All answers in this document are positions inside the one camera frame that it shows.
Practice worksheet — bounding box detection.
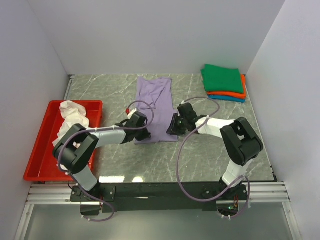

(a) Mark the purple t shirt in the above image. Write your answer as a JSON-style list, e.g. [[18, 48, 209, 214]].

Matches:
[[134, 76, 178, 145]]

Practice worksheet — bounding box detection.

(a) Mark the white t shirt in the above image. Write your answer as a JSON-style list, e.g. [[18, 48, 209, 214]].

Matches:
[[51, 99, 90, 173]]

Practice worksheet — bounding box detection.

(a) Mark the green folded t shirt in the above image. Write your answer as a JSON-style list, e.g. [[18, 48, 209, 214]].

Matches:
[[200, 64, 243, 93]]

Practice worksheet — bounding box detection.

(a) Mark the orange folded t shirt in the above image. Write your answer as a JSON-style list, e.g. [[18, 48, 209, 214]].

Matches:
[[206, 74, 247, 99]]

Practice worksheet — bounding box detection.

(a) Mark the blue folded t shirt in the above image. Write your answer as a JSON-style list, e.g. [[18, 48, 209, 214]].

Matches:
[[208, 94, 246, 103]]

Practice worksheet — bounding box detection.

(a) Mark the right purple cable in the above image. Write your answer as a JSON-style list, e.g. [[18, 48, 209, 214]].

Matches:
[[176, 96, 251, 219]]

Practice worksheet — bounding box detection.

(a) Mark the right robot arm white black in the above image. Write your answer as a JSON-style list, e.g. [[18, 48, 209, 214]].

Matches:
[[166, 103, 264, 200]]

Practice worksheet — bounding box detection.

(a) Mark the purple cable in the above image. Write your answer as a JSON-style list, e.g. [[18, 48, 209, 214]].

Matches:
[[56, 100, 155, 223], [176, 96, 251, 219]]

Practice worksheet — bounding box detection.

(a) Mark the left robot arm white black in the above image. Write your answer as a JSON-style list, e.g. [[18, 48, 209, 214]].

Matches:
[[52, 111, 151, 201]]

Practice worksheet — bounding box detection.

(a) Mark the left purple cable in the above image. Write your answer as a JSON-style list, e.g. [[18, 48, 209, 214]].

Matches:
[[56, 100, 155, 223]]

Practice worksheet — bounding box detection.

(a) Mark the black base beam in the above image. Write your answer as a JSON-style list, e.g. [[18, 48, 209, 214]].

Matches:
[[69, 181, 250, 217]]

